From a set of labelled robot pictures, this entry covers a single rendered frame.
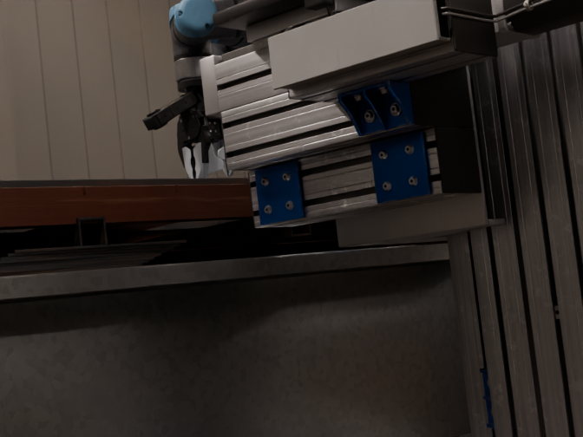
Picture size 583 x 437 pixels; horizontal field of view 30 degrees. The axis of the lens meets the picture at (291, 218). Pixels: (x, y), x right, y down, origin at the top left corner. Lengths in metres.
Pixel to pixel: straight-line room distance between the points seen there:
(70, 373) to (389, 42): 0.72
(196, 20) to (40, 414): 0.78
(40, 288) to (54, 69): 3.65
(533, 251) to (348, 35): 0.42
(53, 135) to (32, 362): 3.41
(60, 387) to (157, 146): 3.76
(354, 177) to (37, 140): 3.52
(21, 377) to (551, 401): 0.76
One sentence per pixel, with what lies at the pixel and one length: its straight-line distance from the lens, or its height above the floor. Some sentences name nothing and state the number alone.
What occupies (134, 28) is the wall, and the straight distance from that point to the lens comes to 5.45.
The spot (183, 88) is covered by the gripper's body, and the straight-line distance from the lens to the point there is 2.13.
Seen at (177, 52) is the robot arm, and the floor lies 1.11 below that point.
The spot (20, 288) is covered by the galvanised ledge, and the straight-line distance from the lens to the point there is 1.47.
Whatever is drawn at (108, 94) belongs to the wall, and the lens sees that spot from 5.25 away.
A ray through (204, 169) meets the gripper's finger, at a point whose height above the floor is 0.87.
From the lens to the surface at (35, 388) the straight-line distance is 1.66.
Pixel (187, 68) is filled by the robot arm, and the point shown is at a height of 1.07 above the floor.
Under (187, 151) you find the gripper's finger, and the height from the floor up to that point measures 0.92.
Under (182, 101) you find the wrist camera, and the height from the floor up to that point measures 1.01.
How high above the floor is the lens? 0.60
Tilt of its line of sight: 4 degrees up
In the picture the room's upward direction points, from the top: 6 degrees counter-clockwise
